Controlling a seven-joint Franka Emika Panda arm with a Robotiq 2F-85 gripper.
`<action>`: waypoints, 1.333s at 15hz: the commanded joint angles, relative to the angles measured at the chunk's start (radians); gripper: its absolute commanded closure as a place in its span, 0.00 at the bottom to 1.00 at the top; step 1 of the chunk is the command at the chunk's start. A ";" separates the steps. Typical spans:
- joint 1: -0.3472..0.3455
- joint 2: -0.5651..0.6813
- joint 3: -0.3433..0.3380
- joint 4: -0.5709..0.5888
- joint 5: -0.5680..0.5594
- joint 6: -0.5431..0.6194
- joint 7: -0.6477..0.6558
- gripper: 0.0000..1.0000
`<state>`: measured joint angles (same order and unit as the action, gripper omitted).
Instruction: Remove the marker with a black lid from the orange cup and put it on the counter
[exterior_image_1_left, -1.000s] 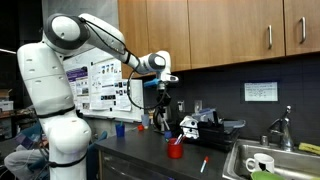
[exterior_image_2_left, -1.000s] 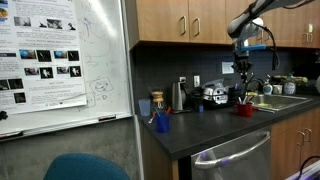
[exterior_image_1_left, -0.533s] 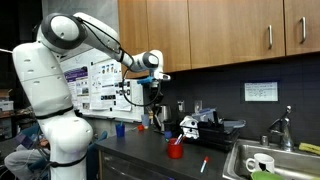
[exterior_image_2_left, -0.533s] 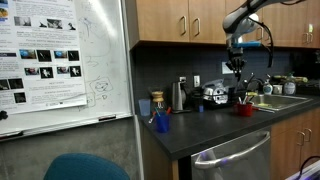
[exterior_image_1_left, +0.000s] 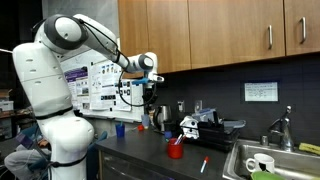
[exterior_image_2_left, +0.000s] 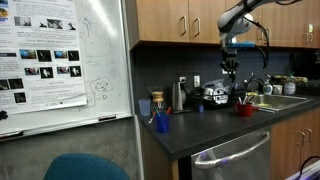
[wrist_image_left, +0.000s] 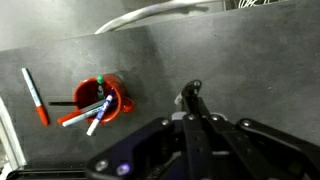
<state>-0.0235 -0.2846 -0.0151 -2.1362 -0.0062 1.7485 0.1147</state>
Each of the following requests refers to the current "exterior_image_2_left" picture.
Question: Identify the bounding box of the orange cup with handle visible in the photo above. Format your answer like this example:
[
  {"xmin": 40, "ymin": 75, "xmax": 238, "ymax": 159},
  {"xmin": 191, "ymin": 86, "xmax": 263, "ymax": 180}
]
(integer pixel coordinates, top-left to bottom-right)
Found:
[{"xmin": 232, "ymin": 101, "xmax": 255, "ymax": 117}]

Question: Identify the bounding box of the wooden collar glass coffee maker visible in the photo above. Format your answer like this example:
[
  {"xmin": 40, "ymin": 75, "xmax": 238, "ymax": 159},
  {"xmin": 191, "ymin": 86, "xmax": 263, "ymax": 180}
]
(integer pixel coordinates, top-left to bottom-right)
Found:
[{"xmin": 151, "ymin": 90, "xmax": 166, "ymax": 110}]

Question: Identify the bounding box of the black floor cable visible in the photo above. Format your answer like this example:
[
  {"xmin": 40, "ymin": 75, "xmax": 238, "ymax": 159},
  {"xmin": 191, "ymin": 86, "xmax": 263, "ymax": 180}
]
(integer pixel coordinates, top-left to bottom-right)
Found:
[{"xmin": 297, "ymin": 154, "xmax": 320, "ymax": 178}]

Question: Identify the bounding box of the whiteboard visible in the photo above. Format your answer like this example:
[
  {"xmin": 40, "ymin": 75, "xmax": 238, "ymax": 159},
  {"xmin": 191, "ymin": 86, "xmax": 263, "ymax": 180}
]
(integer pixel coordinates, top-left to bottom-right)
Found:
[{"xmin": 0, "ymin": 0, "xmax": 135, "ymax": 141}]

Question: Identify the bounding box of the wooden cabinet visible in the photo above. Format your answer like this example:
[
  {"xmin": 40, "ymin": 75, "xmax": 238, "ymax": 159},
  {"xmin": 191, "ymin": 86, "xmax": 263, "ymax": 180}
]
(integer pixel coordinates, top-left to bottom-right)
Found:
[
  {"xmin": 125, "ymin": 0, "xmax": 320, "ymax": 51},
  {"xmin": 270, "ymin": 107, "xmax": 320, "ymax": 180}
]

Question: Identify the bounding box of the steel kettle black handle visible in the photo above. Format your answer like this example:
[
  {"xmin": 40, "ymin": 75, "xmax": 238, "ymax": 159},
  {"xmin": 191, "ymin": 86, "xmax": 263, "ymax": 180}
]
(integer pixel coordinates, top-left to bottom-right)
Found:
[{"xmin": 171, "ymin": 80, "xmax": 192, "ymax": 114}]

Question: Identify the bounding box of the soap dispenser bottle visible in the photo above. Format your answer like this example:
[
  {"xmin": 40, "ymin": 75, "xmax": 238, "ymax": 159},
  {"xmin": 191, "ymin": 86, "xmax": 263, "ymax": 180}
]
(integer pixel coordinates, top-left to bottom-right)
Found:
[{"xmin": 262, "ymin": 73, "xmax": 274, "ymax": 96}]

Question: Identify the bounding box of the white marker red tip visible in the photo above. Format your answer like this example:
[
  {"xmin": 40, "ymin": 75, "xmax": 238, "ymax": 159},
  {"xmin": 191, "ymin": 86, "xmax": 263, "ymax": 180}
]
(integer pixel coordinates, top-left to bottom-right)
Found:
[{"xmin": 148, "ymin": 110, "xmax": 157, "ymax": 124}]

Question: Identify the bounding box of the large research poster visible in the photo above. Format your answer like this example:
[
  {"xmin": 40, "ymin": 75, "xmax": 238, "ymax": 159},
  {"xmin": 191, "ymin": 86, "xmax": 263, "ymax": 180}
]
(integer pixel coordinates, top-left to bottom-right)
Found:
[{"xmin": 0, "ymin": 0, "xmax": 88, "ymax": 115}]

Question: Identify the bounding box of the steel sink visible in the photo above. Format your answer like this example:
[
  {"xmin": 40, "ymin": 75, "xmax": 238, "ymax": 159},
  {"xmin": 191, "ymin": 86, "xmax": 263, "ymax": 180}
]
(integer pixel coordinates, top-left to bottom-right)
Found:
[{"xmin": 248, "ymin": 93, "xmax": 314, "ymax": 112}]

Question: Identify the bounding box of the plain white mug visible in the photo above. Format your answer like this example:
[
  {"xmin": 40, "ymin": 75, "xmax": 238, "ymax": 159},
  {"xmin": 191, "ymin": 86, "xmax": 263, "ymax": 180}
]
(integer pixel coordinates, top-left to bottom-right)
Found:
[{"xmin": 272, "ymin": 84, "xmax": 284, "ymax": 96}]

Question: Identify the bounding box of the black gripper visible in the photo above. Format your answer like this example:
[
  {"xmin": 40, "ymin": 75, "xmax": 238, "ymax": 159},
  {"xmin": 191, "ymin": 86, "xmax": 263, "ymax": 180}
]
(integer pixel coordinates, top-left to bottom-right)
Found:
[{"xmin": 219, "ymin": 47, "xmax": 240, "ymax": 77}]

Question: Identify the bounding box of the black cylindrical container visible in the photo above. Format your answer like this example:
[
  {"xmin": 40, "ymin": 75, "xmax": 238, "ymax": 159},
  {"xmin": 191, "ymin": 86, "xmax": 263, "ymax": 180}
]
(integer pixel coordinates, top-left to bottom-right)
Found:
[{"xmin": 191, "ymin": 87, "xmax": 205, "ymax": 113}]

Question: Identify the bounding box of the translucent blue plastic cup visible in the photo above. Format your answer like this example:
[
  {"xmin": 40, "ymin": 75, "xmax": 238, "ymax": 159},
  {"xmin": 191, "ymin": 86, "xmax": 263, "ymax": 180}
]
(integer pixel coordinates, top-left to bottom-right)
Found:
[{"xmin": 138, "ymin": 98, "xmax": 152, "ymax": 117}]

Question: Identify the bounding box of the curved steel dishwasher handle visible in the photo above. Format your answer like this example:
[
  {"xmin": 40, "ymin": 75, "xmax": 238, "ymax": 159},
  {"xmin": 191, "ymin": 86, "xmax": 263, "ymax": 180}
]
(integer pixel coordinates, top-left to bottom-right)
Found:
[{"xmin": 193, "ymin": 130, "xmax": 271, "ymax": 170}]

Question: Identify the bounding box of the white marker red cap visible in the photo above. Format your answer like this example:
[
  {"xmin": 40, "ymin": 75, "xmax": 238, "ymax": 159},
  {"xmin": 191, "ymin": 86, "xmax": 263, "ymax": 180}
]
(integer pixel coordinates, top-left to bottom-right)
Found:
[{"xmin": 252, "ymin": 105, "xmax": 276, "ymax": 114}]

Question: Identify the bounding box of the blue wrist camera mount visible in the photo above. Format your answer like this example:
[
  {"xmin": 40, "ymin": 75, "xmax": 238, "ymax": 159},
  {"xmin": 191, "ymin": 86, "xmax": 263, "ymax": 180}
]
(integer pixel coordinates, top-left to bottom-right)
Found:
[{"xmin": 227, "ymin": 41, "xmax": 256, "ymax": 49}]

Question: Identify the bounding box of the black whiteboard marker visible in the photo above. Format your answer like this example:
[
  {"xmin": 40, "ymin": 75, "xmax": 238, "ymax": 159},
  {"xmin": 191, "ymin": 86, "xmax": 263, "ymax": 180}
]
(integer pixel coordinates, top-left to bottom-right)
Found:
[
  {"xmin": 0, "ymin": 130, "xmax": 25, "ymax": 140},
  {"xmin": 98, "ymin": 114, "xmax": 118, "ymax": 122}
]

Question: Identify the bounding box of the steel faucet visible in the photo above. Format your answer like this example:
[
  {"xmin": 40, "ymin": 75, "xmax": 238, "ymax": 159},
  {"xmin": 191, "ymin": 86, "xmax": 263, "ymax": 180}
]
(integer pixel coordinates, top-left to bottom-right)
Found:
[{"xmin": 244, "ymin": 72, "xmax": 266, "ymax": 94}]

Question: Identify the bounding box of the wooden upper cabinet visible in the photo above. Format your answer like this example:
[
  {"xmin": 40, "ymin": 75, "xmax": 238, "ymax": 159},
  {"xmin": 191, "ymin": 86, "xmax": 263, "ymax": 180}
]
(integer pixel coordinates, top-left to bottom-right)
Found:
[{"xmin": 125, "ymin": 0, "xmax": 320, "ymax": 51}]

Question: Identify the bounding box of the wooden lower cabinet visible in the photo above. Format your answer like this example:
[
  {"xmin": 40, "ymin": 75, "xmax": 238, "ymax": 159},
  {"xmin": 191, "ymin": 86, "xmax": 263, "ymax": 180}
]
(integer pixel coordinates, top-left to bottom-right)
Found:
[{"xmin": 270, "ymin": 107, "xmax": 320, "ymax": 180}]

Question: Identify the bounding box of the steel dishwasher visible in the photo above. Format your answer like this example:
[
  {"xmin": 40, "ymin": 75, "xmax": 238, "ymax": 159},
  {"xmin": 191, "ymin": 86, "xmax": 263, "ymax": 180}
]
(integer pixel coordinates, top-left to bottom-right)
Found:
[{"xmin": 190, "ymin": 125, "xmax": 273, "ymax": 180}]

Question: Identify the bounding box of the clear bottle white label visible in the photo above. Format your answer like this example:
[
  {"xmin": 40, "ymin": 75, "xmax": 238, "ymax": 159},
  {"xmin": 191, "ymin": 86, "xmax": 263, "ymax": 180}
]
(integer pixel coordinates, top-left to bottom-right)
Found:
[{"xmin": 283, "ymin": 72, "xmax": 297, "ymax": 96}]

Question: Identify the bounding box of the black dish rack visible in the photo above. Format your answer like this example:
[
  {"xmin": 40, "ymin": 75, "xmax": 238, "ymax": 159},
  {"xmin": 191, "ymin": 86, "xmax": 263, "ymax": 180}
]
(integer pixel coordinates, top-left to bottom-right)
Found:
[{"xmin": 202, "ymin": 87, "xmax": 249, "ymax": 110}]

